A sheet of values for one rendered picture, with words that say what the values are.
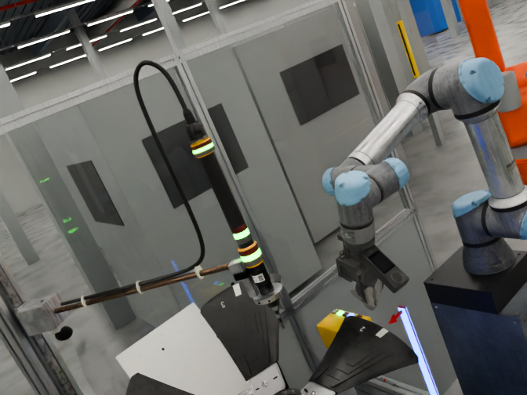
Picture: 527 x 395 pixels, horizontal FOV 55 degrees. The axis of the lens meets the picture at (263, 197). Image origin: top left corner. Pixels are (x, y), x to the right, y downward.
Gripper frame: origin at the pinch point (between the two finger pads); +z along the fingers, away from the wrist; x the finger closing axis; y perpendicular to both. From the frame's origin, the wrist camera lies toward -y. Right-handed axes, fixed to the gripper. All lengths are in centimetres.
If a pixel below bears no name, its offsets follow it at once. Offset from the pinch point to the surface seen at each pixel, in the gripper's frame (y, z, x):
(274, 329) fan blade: 11.8, -2.6, 21.9
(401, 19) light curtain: 332, 56, -461
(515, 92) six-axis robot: 127, 79, -330
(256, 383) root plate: 10.2, 6.0, 31.5
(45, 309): 54, -13, 59
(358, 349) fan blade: 0.5, 9.2, 6.9
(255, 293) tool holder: 9.7, -17.5, 25.7
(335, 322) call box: 28.1, 30.0, -10.9
